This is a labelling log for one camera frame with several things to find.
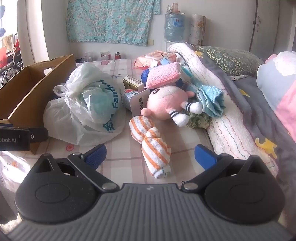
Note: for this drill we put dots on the blue water jug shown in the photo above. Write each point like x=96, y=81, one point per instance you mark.
x=174, y=27

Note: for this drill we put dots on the pink bottle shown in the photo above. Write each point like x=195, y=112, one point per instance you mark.
x=175, y=7

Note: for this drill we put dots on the red cloth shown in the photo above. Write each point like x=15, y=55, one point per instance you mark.
x=3, y=58

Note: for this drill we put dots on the brown cardboard box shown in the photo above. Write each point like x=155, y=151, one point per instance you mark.
x=27, y=92

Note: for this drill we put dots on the pink blue blanket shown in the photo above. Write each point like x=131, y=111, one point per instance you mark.
x=277, y=81

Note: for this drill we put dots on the clear plastic bottle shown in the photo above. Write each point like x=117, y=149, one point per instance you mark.
x=88, y=56

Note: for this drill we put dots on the teal floral wall cloth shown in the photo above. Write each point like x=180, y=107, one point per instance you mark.
x=108, y=20

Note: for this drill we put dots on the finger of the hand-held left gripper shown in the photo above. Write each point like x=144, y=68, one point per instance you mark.
x=39, y=134

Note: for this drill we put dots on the wall outlet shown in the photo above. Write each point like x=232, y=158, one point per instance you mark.
x=150, y=42

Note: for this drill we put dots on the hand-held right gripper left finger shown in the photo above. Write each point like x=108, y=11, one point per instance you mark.
x=96, y=155

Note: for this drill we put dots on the blue and white packet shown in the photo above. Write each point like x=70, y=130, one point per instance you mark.
x=145, y=76

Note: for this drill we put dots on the white plastic bag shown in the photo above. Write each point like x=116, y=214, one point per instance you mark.
x=76, y=109

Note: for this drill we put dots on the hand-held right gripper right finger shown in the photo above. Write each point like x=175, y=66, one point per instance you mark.
x=204, y=157

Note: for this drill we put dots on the orange striped white cloth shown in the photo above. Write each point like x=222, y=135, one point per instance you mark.
x=155, y=150

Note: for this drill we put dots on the light blue cloth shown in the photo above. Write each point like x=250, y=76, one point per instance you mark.
x=210, y=99

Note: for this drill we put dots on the pink plush doll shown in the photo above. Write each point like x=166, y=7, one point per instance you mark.
x=161, y=102

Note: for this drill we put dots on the white fluffy cloth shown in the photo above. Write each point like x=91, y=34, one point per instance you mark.
x=9, y=226

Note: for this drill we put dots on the red and white wipes pack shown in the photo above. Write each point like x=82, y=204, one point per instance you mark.
x=150, y=58

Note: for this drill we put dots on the green floral crumpled cloth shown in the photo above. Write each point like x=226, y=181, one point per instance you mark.
x=198, y=121

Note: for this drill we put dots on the checked printed tablecloth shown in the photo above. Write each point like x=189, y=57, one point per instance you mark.
x=185, y=141

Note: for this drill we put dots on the green floral pillow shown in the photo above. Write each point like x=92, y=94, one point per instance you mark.
x=229, y=60

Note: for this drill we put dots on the silver can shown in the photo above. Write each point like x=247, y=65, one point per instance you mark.
x=126, y=99

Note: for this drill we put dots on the gold box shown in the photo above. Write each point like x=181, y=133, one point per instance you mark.
x=133, y=83

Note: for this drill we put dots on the white towel blanket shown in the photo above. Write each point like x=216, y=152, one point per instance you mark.
x=231, y=134

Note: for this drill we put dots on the pink knit cloth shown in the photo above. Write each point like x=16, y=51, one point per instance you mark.
x=161, y=75

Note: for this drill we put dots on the red bottle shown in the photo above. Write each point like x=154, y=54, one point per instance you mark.
x=117, y=56

